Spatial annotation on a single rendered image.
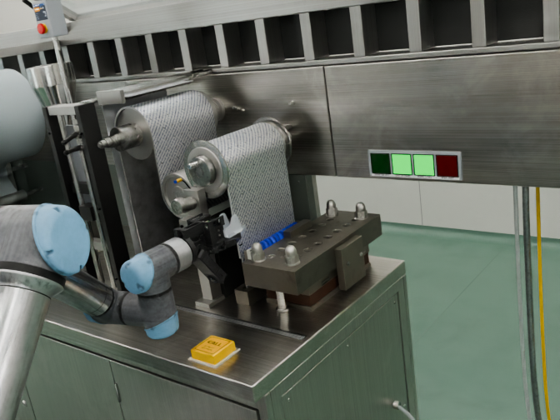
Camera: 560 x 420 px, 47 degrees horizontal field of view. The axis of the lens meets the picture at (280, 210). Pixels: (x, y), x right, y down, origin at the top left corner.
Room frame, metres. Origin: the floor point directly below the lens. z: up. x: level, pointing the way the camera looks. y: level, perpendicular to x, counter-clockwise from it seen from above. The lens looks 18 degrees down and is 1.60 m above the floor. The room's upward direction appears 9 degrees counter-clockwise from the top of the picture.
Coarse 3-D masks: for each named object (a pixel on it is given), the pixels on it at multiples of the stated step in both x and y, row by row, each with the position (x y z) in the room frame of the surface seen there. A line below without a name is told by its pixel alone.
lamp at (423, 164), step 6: (414, 156) 1.53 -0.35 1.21; (420, 156) 1.52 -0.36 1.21; (426, 156) 1.51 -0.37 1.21; (414, 162) 1.53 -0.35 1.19; (420, 162) 1.52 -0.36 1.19; (426, 162) 1.51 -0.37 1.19; (432, 162) 1.50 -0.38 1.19; (420, 168) 1.52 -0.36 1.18; (426, 168) 1.51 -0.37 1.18; (432, 168) 1.50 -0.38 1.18; (420, 174) 1.52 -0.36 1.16; (426, 174) 1.51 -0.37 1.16; (432, 174) 1.50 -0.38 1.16
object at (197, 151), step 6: (282, 138) 1.69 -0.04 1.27; (192, 150) 1.55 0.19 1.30; (198, 150) 1.54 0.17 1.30; (204, 150) 1.52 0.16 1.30; (192, 156) 1.55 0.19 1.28; (210, 156) 1.51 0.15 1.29; (216, 162) 1.50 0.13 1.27; (216, 168) 1.50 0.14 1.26; (192, 180) 1.56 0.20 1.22; (216, 180) 1.51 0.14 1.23; (198, 186) 1.55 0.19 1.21; (210, 186) 1.52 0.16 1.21; (216, 186) 1.51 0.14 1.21
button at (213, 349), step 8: (200, 344) 1.27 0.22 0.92; (208, 344) 1.26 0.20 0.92; (216, 344) 1.26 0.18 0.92; (224, 344) 1.25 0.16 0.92; (232, 344) 1.25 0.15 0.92; (192, 352) 1.25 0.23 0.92; (200, 352) 1.23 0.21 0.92; (208, 352) 1.22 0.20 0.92; (216, 352) 1.22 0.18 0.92; (224, 352) 1.23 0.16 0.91; (200, 360) 1.23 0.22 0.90; (208, 360) 1.22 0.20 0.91; (216, 360) 1.21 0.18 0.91
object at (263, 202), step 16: (256, 176) 1.58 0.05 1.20; (272, 176) 1.63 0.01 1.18; (240, 192) 1.53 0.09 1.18; (256, 192) 1.57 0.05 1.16; (272, 192) 1.62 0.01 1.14; (288, 192) 1.67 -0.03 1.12; (240, 208) 1.52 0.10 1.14; (256, 208) 1.56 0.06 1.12; (272, 208) 1.61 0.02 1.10; (288, 208) 1.66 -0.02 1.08; (256, 224) 1.56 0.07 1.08; (272, 224) 1.61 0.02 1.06; (288, 224) 1.66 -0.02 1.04; (240, 240) 1.50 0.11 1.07; (256, 240) 1.55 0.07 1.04; (240, 256) 1.50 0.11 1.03
